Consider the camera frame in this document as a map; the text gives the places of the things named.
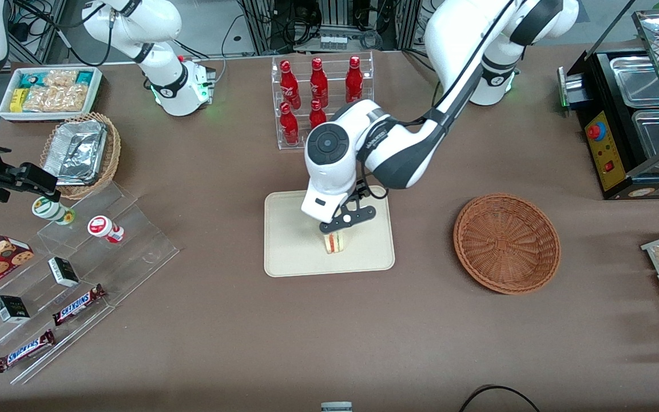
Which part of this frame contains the clear cracker bag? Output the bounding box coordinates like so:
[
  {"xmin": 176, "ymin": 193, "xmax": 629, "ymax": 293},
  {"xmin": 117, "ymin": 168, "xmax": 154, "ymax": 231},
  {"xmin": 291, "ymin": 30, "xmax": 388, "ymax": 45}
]
[
  {"xmin": 43, "ymin": 70, "xmax": 78, "ymax": 88},
  {"xmin": 22, "ymin": 85, "xmax": 89, "ymax": 113}
]

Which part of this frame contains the white rectangular snack bin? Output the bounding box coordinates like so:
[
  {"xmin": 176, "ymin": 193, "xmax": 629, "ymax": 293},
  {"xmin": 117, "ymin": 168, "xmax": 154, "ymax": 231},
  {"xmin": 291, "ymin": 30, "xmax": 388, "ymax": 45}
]
[{"xmin": 0, "ymin": 66, "xmax": 104, "ymax": 123}]

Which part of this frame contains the small black carton box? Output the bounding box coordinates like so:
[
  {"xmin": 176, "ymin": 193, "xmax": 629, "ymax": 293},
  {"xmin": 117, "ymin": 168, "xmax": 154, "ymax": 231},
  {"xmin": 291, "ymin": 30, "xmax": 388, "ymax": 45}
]
[
  {"xmin": 47, "ymin": 256, "xmax": 80, "ymax": 288},
  {"xmin": 0, "ymin": 295, "xmax": 31, "ymax": 324}
]

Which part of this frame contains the red cola bottle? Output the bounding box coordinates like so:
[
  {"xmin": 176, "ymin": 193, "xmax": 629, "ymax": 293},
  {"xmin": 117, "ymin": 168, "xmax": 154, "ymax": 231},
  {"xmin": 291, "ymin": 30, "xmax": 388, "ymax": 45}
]
[
  {"xmin": 309, "ymin": 99, "xmax": 328, "ymax": 130},
  {"xmin": 280, "ymin": 60, "xmax": 301, "ymax": 108},
  {"xmin": 280, "ymin": 102, "xmax": 300, "ymax": 145},
  {"xmin": 346, "ymin": 56, "xmax": 364, "ymax": 104},
  {"xmin": 309, "ymin": 57, "xmax": 329, "ymax": 106}
]

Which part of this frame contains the light wicker basket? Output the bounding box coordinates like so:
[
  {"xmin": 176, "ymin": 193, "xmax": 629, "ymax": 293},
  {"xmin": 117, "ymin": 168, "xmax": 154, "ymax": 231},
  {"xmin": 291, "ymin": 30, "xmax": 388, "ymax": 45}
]
[{"xmin": 39, "ymin": 112, "xmax": 122, "ymax": 200}]

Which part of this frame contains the black hot food display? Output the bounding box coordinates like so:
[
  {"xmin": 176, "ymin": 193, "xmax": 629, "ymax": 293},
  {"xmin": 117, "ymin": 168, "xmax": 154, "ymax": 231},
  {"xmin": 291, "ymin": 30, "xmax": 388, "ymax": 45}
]
[{"xmin": 557, "ymin": 9, "xmax": 659, "ymax": 201}]

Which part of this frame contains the background equipment rack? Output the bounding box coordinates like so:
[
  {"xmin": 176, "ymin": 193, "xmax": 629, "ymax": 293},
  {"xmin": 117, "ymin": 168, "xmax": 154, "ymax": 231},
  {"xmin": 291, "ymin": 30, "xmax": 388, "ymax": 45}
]
[{"xmin": 238, "ymin": 0, "xmax": 422, "ymax": 55}]

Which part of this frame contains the clear acrylic tiered shelf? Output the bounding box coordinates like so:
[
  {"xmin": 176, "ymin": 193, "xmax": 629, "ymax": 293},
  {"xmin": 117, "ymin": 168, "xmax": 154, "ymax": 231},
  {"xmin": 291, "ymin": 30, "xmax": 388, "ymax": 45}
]
[{"xmin": 0, "ymin": 180, "xmax": 180, "ymax": 385}]

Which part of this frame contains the cream plastic tray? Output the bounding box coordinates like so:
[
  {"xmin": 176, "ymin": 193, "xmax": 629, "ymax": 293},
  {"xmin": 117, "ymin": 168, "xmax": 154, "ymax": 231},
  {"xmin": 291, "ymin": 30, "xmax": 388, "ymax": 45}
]
[{"xmin": 264, "ymin": 185, "xmax": 396, "ymax": 278}]

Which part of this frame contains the triangle sandwich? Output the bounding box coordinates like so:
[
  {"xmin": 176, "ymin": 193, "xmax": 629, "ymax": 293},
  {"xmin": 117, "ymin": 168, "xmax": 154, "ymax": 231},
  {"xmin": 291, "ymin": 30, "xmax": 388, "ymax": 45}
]
[{"xmin": 323, "ymin": 231, "xmax": 347, "ymax": 255}]

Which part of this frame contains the silver foil pack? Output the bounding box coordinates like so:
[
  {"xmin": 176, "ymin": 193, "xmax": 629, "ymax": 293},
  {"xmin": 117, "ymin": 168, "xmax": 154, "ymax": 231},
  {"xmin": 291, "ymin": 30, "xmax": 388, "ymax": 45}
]
[
  {"xmin": 43, "ymin": 133, "xmax": 101, "ymax": 185},
  {"xmin": 54, "ymin": 119, "xmax": 108, "ymax": 181}
]

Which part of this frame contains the clear acrylic bottle rack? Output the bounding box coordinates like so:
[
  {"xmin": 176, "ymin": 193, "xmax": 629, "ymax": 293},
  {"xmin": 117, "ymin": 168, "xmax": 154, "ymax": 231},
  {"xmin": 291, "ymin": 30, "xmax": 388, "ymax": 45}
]
[{"xmin": 271, "ymin": 50, "xmax": 375, "ymax": 150}]

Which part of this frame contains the green lid sunflower jar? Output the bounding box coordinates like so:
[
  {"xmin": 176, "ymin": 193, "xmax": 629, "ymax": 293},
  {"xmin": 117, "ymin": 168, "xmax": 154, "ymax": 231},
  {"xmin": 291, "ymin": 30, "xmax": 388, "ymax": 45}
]
[{"xmin": 31, "ymin": 196, "xmax": 76, "ymax": 225}]

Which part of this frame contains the black table cable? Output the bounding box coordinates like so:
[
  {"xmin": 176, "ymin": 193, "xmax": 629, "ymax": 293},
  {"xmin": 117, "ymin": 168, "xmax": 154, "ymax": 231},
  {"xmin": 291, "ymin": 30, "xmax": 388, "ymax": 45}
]
[{"xmin": 458, "ymin": 385, "xmax": 542, "ymax": 412}]

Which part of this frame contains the Snickers chocolate bar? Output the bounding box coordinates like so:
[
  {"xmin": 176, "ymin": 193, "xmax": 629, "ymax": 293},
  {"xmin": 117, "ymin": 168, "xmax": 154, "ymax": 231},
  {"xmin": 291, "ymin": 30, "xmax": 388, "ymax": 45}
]
[
  {"xmin": 0, "ymin": 329, "xmax": 55, "ymax": 374},
  {"xmin": 52, "ymin": 284, "xmax": 107, "ymax": 327}
]

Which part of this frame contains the red lid white jar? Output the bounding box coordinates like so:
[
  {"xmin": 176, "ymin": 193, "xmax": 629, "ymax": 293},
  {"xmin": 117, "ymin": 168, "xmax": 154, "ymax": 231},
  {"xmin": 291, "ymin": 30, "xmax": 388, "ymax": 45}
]
[{"xmin": 87, "ymin": 215, "xmax": 125, "ymax": 244}]

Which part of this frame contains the round brown wicker basket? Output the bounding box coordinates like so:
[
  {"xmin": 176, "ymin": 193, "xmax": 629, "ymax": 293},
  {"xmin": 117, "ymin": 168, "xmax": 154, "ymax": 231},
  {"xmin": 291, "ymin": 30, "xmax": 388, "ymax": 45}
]
[{"xmin": 453, "ymin": 193, "xmax": 562, "ymax": 295}]

